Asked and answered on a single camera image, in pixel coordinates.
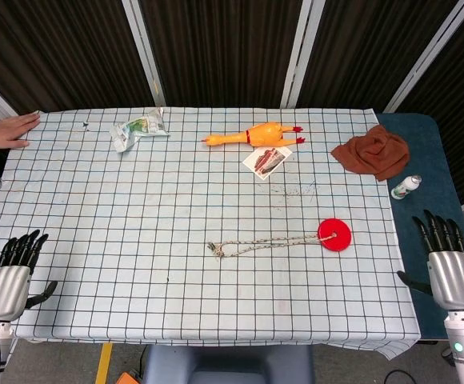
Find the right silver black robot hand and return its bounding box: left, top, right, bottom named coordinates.
left=396, top=209, right=464, bottom=311

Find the yellow rubber chicken toy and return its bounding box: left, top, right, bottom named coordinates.
left=200, top=122, right=307, bottom=150

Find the printed picture card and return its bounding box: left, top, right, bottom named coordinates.
left=242, top=146, right=293, bottom=179

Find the braided beige rope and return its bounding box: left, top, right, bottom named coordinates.
left=206, top=234, right=339, bottom=261

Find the bare human hand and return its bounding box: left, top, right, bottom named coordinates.
left=0, top=112, right=42, bottom=150

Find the small white bottle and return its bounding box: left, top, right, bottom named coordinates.
left=390, top=174, right=422, bottom=201

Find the red disc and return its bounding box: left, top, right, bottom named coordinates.
left=317, top=218, right=353, bottom=254

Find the crumpled silver snack bag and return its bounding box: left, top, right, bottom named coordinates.
left=109, top=106, right=171, bottom=154

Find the white grid tablecloth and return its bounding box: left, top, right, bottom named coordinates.
left=0, top=106, right=422, bottom=361

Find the brown cloth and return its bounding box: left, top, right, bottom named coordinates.
left=330, top=124, right=410, bottom=182

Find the blue grey chair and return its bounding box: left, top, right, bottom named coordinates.
left=142, top=344, right=315, bottom=384

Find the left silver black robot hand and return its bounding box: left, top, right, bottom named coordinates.
left=0, top=229, right=58, bottom=322

